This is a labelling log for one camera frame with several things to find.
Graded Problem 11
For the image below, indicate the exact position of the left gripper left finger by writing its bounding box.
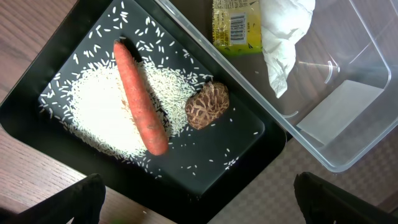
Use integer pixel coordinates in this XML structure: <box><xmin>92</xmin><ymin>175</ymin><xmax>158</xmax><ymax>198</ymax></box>
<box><xmin>6</xmin><ymin>174</ymin><xmax>106</xmax><ymax>224</ymax></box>

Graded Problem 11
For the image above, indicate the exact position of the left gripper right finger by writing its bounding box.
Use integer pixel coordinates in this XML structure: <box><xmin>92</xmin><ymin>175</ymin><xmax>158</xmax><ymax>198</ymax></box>
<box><xmin>294</xmin><ymin>172</ymin><xmax>397</xmax><ymax>224</ymax></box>

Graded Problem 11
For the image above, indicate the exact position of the orange carrot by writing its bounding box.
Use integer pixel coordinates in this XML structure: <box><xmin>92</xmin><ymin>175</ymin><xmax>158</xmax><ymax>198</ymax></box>
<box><xmin>113</xmin><ymin>40</ymin><xmax>168</xmax><ymax>156</ymax></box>

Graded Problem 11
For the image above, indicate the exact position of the brown textured food piece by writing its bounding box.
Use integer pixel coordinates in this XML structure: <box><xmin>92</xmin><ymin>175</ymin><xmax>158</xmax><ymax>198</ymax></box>
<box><xmin>185</xmin><ymin>82</ymin><xmax>229</xmax><ymax>130</ymax></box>

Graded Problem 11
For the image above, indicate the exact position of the white napkin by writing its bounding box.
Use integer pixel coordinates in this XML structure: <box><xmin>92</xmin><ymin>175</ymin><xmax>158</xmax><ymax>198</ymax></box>
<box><xmin>259</xmin><ymin>0</ymin><xmax>315</xmax><ymax>98</ymax></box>

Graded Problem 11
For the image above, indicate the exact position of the yellow green snack wrapper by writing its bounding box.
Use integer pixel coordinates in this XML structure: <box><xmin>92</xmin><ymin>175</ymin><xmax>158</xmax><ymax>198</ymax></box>
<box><xmin>212</xmin><ymin>0</ymin><xmax>262</xmax><ymax>56</ymax></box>

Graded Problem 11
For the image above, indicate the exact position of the brown serving tray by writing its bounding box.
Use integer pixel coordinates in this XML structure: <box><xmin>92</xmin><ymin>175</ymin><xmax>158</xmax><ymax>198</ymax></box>
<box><xmin>208</xmin><ymin>127</ymin><xmax>398</xmax><ymax>224</ymax></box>

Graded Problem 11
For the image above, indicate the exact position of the white rice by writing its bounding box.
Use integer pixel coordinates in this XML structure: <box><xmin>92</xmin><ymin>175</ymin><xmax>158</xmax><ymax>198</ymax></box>
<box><xmin>37</xmin><ymin>1</ymin><xmax>261</xmax><ymax>180</ymax></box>

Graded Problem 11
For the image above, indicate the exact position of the clear plastic bin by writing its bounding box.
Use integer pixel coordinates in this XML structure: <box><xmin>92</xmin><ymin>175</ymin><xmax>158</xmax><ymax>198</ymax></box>
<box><xmin>154</xmin><ymin>0</ymin><xmax>398</xmax><ymax>174</ymax></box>

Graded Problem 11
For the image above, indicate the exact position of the black tray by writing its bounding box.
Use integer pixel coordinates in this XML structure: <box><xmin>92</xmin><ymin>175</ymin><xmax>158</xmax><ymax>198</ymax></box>
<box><xmin>1</xmin><ymin>1</ymin><xmax>286</xmax><ymax>223</ymax></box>

